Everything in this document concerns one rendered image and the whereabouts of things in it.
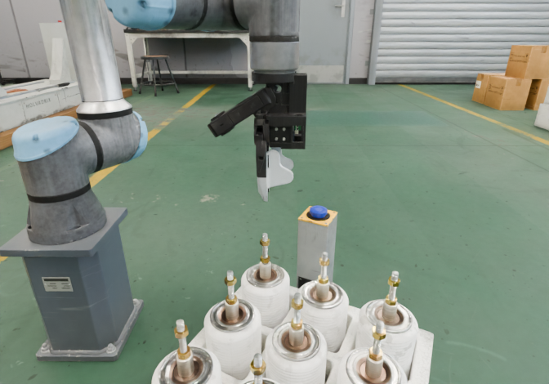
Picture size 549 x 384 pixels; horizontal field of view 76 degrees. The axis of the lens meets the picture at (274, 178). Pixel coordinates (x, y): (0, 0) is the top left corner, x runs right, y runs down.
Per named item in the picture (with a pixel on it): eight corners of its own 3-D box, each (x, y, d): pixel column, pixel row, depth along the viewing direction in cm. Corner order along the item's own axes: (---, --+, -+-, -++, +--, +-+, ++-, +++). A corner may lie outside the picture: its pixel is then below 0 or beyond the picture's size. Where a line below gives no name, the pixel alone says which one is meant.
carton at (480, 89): (497, 100, 401) (504, 73, 390) (510, 104, 379) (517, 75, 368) (471, 100, 402) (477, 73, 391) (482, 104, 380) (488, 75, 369)
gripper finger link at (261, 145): (265, 180, 55) (265, 123, 53) (256, 180, 55) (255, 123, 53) (267, 173, 60) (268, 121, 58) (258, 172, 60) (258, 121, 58)
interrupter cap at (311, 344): (318, 368, 50) (318, 363, 50) (266, 358, 52) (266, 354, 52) (323, 328, 57) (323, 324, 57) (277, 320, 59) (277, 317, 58)
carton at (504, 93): (524, 110, 347) (532, 78, 336) (499, 110, 348) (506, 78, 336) (506, 104, 375) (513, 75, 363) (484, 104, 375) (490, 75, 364)
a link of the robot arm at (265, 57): (246, 42, 49) (252, 41, 57) (247, 76, 51) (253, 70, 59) (299, 42, 49) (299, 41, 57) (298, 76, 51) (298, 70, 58)
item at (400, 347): (393, 368, 71) (406, 296, 64) (412, 416, 62) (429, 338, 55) (345, 368, 70) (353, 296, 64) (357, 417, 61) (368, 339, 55)
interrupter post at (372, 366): (382, 381, 48) (385, 364, 47) (364, 379, 49) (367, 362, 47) (380, 367, 50) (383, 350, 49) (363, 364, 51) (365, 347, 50)
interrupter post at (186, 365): (196, 376, 49) (194, 359, 48) (179, 381, 48) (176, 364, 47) (193, 362, 51) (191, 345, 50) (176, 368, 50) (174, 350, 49)
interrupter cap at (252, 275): (249, 264, 73) (249, 261, 73) (285, 265, 72) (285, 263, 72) (243, 288, 66) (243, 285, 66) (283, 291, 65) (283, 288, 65)
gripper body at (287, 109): (305, 154, 55) (307, 74, 51) (250, 153, 56) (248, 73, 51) (304, 140, 62) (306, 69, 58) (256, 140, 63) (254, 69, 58)
